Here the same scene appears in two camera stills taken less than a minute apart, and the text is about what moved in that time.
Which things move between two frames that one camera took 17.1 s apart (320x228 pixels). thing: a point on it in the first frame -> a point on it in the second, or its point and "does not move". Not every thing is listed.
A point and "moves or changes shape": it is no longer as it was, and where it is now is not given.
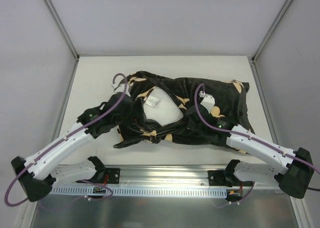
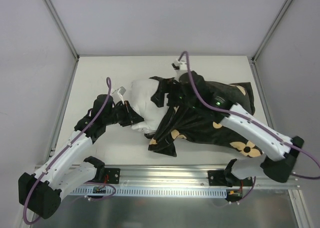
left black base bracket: [113, 175] does not move
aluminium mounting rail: [156, 176] does not move
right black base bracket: [217, 178] does not move
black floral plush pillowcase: [214, 111] moves or changes shape
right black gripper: [197, 110] -> [172, 88]
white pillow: [160, 107] -> [150, 110]
